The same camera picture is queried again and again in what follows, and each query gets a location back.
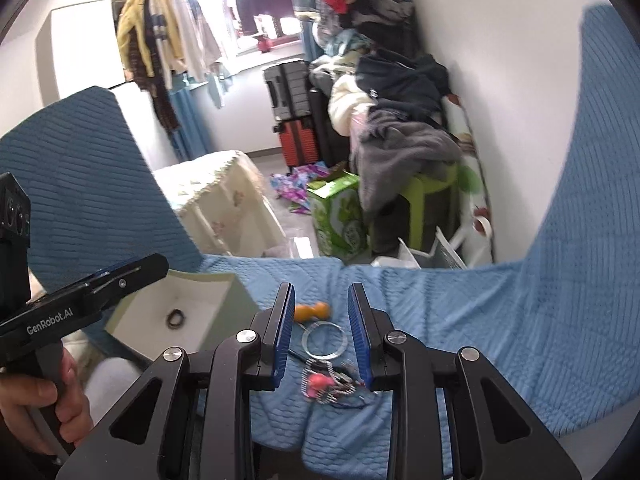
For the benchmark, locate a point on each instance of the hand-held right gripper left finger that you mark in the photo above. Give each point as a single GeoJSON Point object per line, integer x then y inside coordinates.
{"type": "Point", "coordinates": [280, 335]}

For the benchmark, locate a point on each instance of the dark navy hoodie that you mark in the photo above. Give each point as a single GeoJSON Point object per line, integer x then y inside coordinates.
{"type": "Point", "coordinates": [400, 80]}

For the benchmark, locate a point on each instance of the grey suitcase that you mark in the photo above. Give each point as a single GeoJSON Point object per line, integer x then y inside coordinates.
{"type": "Point", "coordinates": [287, 90]}

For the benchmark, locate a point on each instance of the white storage bag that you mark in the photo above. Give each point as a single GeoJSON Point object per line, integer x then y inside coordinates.
{"type": "Point", "coordinates": [400, 255]}

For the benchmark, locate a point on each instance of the silver bangle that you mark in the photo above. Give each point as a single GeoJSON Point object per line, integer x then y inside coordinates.
{"type": "Point", "coordinates": [303, 341]}

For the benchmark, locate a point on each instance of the orange hair clip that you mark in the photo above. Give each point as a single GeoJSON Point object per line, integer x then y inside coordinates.
{"type": "Point", "coordinates": [310, 311]}

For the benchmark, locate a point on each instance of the pink pendant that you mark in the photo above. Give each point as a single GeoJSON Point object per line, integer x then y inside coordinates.
{"type": "Point", "coordinates": [317, 382]}

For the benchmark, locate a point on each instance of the black suitcase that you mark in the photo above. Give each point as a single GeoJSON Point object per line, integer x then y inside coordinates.
{"type": "Point", "coordinates": [320, 125]}

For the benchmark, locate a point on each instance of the white cloth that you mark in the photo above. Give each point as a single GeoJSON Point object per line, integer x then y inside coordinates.
{"type": "Point", "coordinates": [112, 377]}

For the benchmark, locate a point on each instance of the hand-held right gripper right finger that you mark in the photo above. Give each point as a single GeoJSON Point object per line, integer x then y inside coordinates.
{"type": "Point", "coordinates": [360, 335]}

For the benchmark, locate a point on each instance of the yellow cardigan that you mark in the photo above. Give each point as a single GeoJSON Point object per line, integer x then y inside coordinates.
{"type": "Point", "coordinates": [131, 25]}

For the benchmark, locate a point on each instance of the person's left hand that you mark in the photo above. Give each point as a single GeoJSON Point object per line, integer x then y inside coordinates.
{"type": "Point", "coordinates": [20, 400]}

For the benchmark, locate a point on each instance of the floral cloth covered table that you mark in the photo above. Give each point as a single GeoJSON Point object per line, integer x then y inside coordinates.
{"type": "Point", "coordinates": [220, 195]}

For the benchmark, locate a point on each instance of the cream blanket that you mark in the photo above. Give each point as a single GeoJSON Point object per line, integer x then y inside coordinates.
{"type": "Point", "coordinates": [347, 102]}

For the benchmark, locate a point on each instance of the green carton box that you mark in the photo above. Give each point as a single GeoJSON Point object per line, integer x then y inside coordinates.
{"type": "Point", "coordinates": [335, 215]}

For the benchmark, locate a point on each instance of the white striped sweater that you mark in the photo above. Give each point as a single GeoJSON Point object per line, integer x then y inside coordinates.
{"type": "Point", "coordinates": [159, 20]}

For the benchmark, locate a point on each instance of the red suitcase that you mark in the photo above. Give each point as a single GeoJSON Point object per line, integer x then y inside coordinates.
{"type": "Point", "coordinates": [300, 142]}

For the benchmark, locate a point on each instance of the blue textured sofa cover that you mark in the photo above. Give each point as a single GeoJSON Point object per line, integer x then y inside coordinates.
{"type": "Point", "coordinates": [450, 310]}

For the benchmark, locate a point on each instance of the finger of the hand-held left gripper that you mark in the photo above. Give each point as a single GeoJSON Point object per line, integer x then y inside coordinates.
{"type": "Point", "coordinates": [115, 266]}
{"type": "Point", "coordinates": [145, 270]}

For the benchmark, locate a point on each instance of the dark plaid garment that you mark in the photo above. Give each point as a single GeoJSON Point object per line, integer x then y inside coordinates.
{"type": "Point", "coordinates": [165, 105]}

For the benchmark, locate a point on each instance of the white hanging shirts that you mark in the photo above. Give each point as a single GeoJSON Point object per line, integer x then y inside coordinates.
{"type": "Point", "coordinates": [200, 25]}

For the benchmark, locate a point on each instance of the white insulated tote bag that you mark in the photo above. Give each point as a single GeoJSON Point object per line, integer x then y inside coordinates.
{"type": "Point", "coordinates": [450, 255]}

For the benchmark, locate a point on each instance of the pale green jewelry box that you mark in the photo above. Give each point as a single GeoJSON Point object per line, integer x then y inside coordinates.
{"type": "Point", "coordinates": [220, 320]}

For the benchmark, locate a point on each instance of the white cabinet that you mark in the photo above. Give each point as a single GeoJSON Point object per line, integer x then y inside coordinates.
{"type": "Point", "coordinates": [85, 45]}

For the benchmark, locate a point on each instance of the pink windowsill item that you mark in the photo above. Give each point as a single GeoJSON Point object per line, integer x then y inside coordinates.
{"type": "Point", "coordinates": [272, 42]}

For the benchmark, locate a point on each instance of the purple floral wrapping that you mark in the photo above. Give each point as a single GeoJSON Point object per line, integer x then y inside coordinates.
{"type": "Point", "coordinates": [295, 185]}

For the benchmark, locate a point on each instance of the green plastic stool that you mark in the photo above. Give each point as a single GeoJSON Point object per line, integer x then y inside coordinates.
{"type": "Point", "coordinates": [430, 187]}

